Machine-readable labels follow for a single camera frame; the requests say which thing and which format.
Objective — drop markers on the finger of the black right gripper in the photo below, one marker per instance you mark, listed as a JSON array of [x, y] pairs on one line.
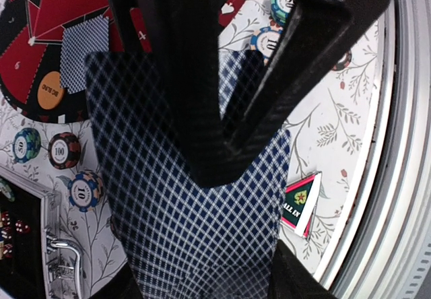
[[220, 145], [152, 14]]

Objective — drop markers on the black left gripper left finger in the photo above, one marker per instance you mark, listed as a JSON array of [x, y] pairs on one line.
[[122, 285]]

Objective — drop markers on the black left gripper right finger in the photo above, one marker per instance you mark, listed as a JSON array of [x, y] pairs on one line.
[[290, 279]]

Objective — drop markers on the single blue backed card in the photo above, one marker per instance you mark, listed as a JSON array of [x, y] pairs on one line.
[[78, 42]]

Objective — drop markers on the blue card deck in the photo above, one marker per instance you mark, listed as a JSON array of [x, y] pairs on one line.
[[181, 240]]

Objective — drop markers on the blue white 10 chip pile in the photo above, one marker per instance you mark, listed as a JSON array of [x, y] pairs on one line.
[[265, 41]]

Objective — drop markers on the blue green 50 chip pile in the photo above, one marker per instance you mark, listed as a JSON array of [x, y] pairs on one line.
[[26, 145], [280, 10]]

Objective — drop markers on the orange big blind button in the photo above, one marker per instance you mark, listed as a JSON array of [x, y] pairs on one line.
[[50, 93]]

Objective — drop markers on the red black 100 chip pile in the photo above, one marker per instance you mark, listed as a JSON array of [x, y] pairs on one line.
[[344, 62], [64, 150]]

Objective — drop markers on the black triangular dealer plate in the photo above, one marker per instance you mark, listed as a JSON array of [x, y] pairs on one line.
[[299, 204]]

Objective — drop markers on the round red black poker mat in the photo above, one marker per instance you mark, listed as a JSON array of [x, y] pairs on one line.
[[44, 44]]

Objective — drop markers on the red die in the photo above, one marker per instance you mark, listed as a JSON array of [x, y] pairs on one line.
[[21, 227]]

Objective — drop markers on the aluminium poker case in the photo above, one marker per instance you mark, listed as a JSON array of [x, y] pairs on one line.
[[36, 264]]

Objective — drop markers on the front aluminium rail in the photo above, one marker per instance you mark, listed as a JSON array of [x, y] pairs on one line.
[[381, 245]]

